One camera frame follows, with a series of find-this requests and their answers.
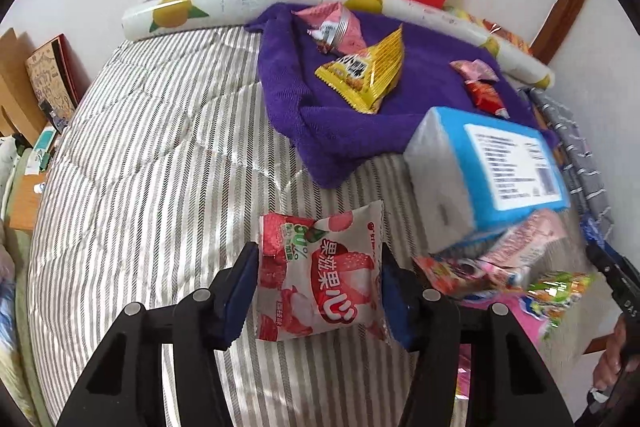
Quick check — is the green snack packet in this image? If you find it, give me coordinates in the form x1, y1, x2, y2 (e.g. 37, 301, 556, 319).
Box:
520, 271, 594, 338

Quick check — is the pink patterned snack packet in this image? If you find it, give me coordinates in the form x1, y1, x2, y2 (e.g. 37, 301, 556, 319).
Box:
480, 209, 566, 269

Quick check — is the blue snack packet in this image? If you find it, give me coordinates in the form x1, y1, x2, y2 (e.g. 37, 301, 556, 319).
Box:
580, 213, 605, 249

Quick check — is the red white lychee jelly packet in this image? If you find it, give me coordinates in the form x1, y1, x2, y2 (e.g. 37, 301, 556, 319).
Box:
256, 200, 386, 341

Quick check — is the small red snack packet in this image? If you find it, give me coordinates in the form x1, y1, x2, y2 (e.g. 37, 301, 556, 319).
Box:
464, 80, 510, 120

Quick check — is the yellow snack packet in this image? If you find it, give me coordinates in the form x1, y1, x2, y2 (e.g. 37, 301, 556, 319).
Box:
314, 26, 405, 114

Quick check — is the pink silver snack packet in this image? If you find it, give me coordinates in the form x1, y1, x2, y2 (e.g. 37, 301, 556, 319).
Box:
294, 2, 367, 56

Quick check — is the pink cartoon snack stick packet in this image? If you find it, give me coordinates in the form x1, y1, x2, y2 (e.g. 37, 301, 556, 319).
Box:
412, 256, 532, 298

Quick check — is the right hand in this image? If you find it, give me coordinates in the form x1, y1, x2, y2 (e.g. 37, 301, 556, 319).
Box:
592, 315, 626, 390

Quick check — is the wooden side table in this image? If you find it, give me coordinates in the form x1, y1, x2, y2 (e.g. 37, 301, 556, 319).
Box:
6, 172, 46, 232

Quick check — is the blue tissue pack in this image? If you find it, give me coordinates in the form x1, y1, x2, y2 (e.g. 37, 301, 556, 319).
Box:
404, 107, 570, 254

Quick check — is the grey checked folded cloth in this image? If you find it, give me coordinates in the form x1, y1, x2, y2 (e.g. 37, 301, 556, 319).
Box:
520, 88, 615, 241

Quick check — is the striped quilted bed cover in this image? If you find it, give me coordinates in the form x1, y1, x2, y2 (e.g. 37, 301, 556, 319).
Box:
27, 27, 426, 426

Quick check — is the purple towel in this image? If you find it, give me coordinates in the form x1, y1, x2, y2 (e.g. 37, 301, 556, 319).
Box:
244, 2, 559, 191

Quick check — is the small pink candy packet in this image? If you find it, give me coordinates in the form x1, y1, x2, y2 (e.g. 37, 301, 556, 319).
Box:
449, 60, 499, 82

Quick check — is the orange chips bag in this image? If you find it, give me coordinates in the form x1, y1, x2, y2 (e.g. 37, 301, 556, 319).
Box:
444, 5, 532, 56

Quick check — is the lemon print rolled mat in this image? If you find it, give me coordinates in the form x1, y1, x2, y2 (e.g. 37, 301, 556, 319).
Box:
122, 0, 555, 89

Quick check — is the brown wooden door frame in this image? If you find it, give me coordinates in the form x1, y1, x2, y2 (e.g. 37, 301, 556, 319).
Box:
530, 0, 586, 64

